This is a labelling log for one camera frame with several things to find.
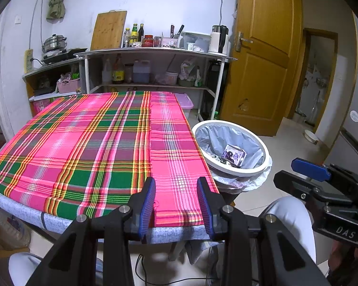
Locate wooden doorway frame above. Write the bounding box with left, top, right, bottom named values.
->
left=286, top=27, right=339, bottom=132

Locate purple white carton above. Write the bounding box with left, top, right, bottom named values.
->
left=221, top=144, right=246, bottom=165

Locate white trash bin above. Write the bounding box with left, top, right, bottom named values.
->
left=191, top=120, right=272, bottom=194

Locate black thermos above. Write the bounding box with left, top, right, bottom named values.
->
left=207, top=62, right=221, bottom=90

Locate pink green plaid tablecloth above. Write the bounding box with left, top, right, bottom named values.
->
left=0, top=91, right=220, bottom=227

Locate steel pot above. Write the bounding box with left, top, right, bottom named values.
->
left=42, top=34, right=68, bottom=52

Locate person's right leg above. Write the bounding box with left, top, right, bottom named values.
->
left=259, top=197, right=317, bottom=266

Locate small shelf unit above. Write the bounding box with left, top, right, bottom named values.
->
left=22, top=58, right=88, bottom=117

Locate oil bottle yellow label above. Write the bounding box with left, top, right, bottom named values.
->
left=112, top=54, right=125, bottom=84

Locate pink knife holder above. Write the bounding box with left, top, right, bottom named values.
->
left=161, top=37, right=179, bottom=49

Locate black electric kettle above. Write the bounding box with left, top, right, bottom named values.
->
left=212, top=25, right=229, bottom=55

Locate white floor bowl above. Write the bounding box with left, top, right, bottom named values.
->
left=304, top=129, right=319, bottom=143

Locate large metal shelf unit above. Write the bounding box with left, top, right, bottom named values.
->
left=74, top=48, right=237, bottom=121

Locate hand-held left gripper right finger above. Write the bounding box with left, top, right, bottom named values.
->
left=196, top=177, right=332, bottom=286

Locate white plastic jug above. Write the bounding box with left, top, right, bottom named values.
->
left=102, top=58, right=112, bottom=84

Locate black floor cable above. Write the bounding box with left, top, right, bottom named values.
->
left=136, top=255, right=215, bottom=286

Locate bamboo cutting board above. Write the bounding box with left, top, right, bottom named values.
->
left=90, top=10, right=128, bottom=51

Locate grey wall cable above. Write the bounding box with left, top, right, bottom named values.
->
left=30, top=0, right=46, bottom=50

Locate yellow power strip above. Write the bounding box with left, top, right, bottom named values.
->
left=24, top=48, right=33, bottom=72

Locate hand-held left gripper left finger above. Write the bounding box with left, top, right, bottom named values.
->
left=25, top=177, right=156, bottom=286

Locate pink storage box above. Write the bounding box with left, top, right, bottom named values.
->
left=174, top=93, right=194, bottom=117

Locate pink basket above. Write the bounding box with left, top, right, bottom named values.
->
left=57, top=78, right=81, bottom=93

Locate blue liquid jug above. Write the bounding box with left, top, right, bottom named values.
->
left=133, top=60, right=151, bottom=83

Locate wooden door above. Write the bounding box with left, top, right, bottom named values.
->
left=219, top=0, right=302, bottom=138

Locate pale blue trash bag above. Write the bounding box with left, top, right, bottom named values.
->
left=194, top=123, right=272, bottom=194

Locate clear plastic container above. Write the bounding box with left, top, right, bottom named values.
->
left=181, top=31, right=212, bottom=51

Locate white paper towel roll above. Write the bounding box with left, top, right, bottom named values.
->
left=209, top=32, right=220, bottom=53

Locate white woven sack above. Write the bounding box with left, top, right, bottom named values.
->
left=0, top=205, right=32, bottom=251

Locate metal door handle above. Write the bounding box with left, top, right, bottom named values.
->
left=235, top=31, right=253, bottom=52

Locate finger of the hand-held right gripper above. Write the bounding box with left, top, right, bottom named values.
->
left=291, top=158, right=332, bottom=183
left=273, top=170, right=325, bottom=203

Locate bundle of plastic bags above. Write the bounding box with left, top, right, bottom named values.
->
left=179, top=60, right=203, bottom=87

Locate blue patterned table pad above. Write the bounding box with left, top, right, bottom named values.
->
left=0, top=188, right=221, bottom=245

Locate black induction cooker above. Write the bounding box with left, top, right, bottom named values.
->
left=41, top=48, right=88, bottom=64

